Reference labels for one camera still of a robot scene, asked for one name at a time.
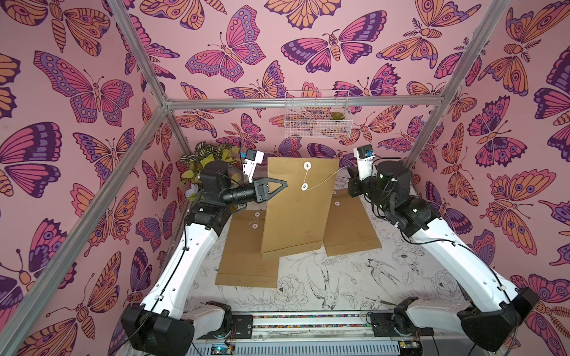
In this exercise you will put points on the brown kraft file bag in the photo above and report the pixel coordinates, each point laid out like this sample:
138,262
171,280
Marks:
296,217
241,262
349,228

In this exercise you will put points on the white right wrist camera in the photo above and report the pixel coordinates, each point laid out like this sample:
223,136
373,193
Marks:
365,157

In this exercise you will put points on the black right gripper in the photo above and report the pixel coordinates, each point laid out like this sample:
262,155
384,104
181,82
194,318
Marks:
354,185

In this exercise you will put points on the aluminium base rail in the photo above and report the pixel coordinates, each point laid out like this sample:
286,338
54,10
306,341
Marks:
330,333

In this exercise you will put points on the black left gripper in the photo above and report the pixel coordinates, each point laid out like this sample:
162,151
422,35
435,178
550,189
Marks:
258,190

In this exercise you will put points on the aluminium cage frame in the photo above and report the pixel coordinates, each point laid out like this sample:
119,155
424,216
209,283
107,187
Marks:
35,302

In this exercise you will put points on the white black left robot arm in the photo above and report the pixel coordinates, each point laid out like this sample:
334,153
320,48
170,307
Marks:
178,267

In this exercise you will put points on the white wire wall basket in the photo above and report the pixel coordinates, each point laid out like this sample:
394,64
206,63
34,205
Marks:
308,117

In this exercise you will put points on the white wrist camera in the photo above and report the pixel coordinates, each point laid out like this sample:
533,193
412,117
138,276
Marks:
253,162
365,157

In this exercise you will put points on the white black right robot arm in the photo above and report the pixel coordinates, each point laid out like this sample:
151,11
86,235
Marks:
495,308

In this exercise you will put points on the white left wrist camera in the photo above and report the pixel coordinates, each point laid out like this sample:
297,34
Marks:
253,162

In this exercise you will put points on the small green succulent plant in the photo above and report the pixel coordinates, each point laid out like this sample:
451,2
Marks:
337,116

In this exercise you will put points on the potted green yellow plant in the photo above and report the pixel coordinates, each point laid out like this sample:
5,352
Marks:
204,153

